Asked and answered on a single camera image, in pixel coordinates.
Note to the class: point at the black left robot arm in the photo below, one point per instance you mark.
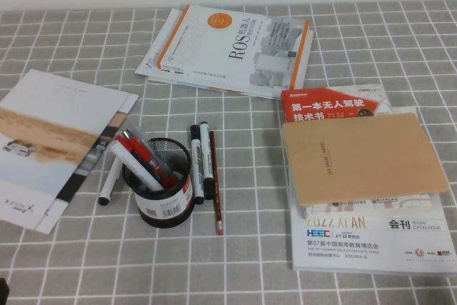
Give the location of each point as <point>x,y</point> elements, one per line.
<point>3,292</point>

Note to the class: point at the clear plastic pen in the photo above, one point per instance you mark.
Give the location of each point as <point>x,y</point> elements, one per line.
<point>143,140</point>

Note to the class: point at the black mesh pen holder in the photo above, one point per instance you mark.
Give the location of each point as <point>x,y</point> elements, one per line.
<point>164,208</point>

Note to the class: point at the white marker pen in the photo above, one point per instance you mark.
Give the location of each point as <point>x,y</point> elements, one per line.
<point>132,162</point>

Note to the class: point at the black white printed marker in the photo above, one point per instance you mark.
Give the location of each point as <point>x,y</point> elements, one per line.
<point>197,162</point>
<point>207,148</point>

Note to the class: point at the dark red pencil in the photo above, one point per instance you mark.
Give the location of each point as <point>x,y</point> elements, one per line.
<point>216,190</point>

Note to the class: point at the white orange ROS book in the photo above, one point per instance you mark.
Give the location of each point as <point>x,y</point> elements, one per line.
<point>214,51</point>

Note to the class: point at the red and white markers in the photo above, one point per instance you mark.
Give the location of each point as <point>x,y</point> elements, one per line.
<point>137,149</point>

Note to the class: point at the red driverless technology book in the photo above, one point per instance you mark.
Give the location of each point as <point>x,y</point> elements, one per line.
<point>321,105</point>

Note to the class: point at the white paper leaflet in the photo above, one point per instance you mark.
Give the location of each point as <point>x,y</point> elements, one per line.
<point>153,58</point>

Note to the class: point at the thin white book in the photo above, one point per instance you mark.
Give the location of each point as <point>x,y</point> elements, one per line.
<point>305,58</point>

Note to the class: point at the white marker with black cap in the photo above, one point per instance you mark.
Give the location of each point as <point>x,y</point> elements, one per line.
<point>109,185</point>

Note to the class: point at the kraft brown notebook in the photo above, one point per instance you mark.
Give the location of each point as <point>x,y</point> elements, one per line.
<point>357,158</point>

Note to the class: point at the white brochure with black band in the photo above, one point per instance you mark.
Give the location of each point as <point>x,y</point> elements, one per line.
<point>85,167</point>

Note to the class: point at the white show catalogue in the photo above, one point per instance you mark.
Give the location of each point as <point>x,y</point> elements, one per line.
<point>357,244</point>

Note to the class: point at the AgileX brochure with desert photo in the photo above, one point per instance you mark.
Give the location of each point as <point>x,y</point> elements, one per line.
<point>53,123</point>

